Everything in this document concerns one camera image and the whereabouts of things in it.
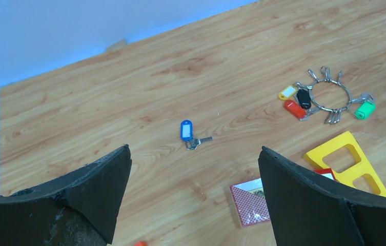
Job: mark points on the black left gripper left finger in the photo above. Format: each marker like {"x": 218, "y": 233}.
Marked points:
{"x": 78, "y": 208}

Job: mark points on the blue tagged key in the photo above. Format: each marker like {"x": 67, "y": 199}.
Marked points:
{"x": 187, "y": 136}

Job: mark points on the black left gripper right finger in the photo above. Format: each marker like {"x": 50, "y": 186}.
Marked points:
{"x": 307, "y": 208}

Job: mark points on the large metal keyring with tags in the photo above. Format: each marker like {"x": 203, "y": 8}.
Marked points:
{"x": 326, "y": 93}

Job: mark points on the red window block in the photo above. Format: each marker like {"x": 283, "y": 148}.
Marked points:
{"x": 327, "y": 172}

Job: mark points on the small orange-red block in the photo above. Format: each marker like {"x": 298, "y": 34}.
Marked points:
{"x": 141, "y": 243}

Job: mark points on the yellow plastic triangle frame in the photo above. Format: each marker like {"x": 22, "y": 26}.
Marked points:
{"x": 344, "y": 156}

